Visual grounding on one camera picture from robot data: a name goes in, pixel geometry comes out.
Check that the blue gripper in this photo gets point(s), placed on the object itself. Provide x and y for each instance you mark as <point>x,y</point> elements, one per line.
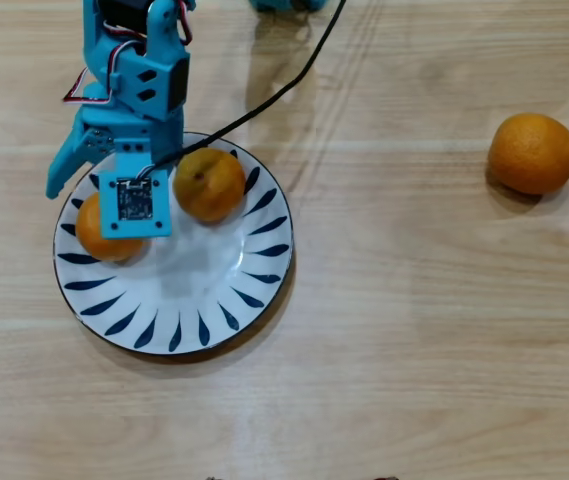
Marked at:
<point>95,141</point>

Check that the small deep orange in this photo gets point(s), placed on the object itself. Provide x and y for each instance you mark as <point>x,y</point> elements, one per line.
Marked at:
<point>89,235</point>

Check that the yellowish orange with stem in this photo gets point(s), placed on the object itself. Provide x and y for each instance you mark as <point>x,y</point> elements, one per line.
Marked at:
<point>211,190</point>

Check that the large bumpy orange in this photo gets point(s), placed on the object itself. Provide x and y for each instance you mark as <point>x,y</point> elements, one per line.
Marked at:
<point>532,154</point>

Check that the blue robot arm base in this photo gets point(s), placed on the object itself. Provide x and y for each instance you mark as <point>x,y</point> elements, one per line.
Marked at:
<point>274,4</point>

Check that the white plate with blue strokes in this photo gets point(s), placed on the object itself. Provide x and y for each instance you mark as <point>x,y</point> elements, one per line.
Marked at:
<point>189,280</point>

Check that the camera board in blue mount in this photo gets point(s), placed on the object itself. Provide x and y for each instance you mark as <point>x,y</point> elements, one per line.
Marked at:
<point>134,200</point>

